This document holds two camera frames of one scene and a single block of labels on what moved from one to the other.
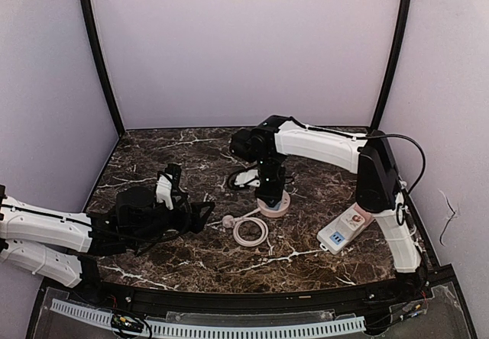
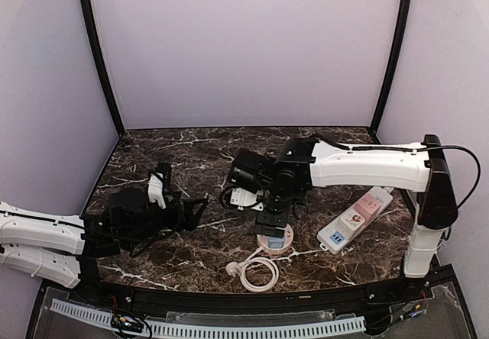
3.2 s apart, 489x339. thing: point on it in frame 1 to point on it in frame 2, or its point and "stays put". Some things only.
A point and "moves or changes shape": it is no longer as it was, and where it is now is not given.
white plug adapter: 350,223 stays put
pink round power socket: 283,208 moves or changes shape
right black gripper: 270,192 to 272,221
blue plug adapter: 278,207 moves or changes shape
